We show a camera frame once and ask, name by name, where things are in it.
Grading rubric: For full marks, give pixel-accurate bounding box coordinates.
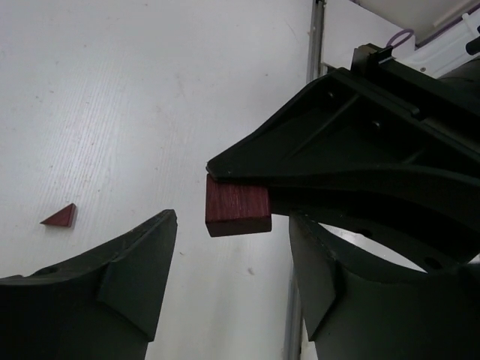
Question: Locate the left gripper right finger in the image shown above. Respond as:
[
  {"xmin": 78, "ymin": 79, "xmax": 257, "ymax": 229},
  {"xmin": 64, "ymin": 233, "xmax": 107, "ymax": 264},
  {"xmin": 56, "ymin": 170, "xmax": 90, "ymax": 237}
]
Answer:
[{"xmin": 289, "ymin": 213, "xmax": 479, "ymax": 359}]

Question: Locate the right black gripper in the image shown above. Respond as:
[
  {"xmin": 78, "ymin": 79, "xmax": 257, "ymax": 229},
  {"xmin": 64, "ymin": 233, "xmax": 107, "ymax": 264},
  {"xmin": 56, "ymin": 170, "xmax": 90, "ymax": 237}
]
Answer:
[{"xmin": 207, "ymin": 44, "xmax": 479, "ymax": 188}]

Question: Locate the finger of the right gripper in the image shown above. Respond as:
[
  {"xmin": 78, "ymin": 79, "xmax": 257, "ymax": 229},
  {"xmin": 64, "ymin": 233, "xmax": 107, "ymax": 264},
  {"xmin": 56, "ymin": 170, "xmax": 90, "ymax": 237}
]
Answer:
[{"xmin": 268, "ymin": 175, "xmax": 479, "ymax": 272}]

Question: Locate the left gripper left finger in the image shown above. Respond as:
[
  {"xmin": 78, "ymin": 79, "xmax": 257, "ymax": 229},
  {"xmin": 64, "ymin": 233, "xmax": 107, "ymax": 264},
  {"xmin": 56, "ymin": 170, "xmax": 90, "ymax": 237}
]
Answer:
[{"xmin": 1, "ymin": 209, "xmax": 177, "ymax": 359}]

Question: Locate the dark red triangular block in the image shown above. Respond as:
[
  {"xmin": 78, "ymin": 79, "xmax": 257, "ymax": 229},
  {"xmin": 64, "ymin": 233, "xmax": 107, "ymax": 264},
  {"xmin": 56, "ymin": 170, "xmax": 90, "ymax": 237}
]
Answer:
[{"xmin": 40, "ymin": 203, "xmax": 77, "ymax": 228}]

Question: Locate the dark red cube block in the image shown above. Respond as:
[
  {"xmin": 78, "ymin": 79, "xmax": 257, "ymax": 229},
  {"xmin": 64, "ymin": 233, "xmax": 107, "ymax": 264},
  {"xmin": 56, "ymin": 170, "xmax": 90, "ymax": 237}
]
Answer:
[{"xmin": 205, "ymin": 175, "xmax": 272, "ymax": 237}]

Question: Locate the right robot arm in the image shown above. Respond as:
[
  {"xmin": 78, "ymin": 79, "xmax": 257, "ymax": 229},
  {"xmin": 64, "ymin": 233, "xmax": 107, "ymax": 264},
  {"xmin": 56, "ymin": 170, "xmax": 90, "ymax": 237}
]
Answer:
[{"xmin": 205, "ymin": 13, "xmax": 479, "ymax": 272}]

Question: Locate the aluminium right rail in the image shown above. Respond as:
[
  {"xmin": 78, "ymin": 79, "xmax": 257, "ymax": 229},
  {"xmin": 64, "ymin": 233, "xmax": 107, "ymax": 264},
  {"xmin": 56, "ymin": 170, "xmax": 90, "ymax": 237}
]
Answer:
[{"xmin": 307, "ymin": 0, "xmax": 326, "ymax": 83}]

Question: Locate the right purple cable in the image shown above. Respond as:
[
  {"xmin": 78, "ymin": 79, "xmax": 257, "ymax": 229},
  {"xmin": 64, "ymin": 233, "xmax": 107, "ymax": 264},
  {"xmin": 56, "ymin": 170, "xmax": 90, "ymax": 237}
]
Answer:
[{"xmin": 385, "ymin": 22, "xmax": 466, "ymax": 48}]

